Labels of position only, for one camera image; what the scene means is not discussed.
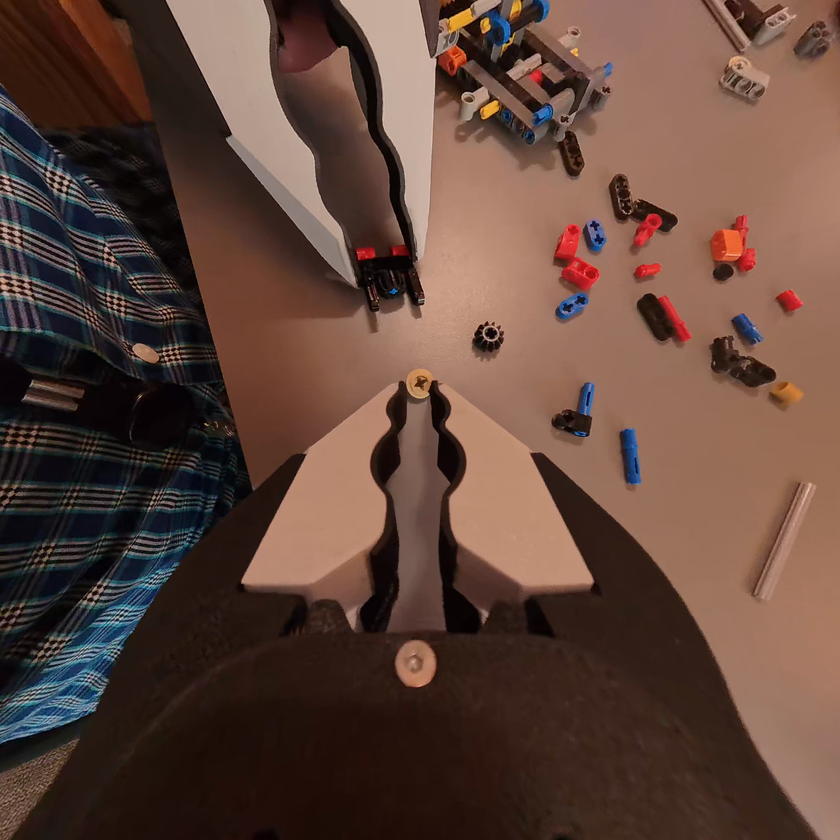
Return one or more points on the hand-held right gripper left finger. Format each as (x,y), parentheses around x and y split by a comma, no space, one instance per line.
(315,518)

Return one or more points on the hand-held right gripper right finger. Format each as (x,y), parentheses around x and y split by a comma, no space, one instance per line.
(518,518)

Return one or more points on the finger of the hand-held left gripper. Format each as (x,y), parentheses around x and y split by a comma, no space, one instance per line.
(249,79)
(403,98)

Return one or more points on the tan lego gear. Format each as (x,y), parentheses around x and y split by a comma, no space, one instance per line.
(418,383)

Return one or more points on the black lego frame red pins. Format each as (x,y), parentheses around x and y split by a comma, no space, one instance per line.
(390,272)

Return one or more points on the grey lego axle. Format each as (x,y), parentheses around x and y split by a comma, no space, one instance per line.
(784,541)

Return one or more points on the lego chassis assembly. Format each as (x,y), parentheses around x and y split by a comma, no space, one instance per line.
(512,65)

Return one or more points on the black lego gear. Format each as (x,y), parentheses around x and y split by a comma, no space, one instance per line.
(487,337)

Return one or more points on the blue lego liftarm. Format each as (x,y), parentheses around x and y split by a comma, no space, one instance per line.
(594,234)
(571,305)

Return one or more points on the long red lego pin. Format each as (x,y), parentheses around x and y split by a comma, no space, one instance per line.
(674,319)

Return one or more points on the black lego connector assembly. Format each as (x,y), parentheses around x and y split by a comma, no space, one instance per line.
(738,363)

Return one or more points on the red lego connector with pin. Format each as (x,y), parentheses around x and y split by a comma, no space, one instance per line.
(648,229)

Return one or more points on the small red lego pin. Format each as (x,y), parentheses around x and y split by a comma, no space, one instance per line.
(647,270)

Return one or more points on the long black lego beam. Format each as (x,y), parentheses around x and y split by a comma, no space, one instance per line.
(663,218)

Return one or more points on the yellow lego bush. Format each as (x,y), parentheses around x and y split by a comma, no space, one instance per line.
(786,392)

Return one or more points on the short blue lego pin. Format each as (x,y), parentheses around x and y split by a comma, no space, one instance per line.
(747,328)

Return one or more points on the black round lego piece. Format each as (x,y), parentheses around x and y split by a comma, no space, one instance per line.
(723,271)

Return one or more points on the grey lego beam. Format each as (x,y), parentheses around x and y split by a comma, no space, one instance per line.
(728,26)

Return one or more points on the light grey lego connector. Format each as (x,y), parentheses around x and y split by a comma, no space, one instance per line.
(745,77)

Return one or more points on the orange lego piece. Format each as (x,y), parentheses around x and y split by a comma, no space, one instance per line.
(725,244)

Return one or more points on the red lego pin piece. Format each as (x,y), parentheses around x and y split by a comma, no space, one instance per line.
(746,259)

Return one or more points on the red lego bush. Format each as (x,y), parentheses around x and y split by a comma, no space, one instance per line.
(789,300)

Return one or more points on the brown grey lego subassembly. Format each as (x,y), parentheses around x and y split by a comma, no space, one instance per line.
(764,23)

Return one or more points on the dark grey lego connector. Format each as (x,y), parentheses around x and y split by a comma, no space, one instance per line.
(814,38)

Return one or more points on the person's left hand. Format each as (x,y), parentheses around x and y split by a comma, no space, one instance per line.
(305,49)

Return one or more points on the black connector with blue pin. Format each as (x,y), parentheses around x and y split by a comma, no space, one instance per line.
(577,420)

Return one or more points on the wooden cabinet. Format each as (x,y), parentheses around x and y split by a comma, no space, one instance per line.
(65,59)

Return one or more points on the blue plaid shirt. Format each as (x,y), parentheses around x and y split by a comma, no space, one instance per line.
(85,262)

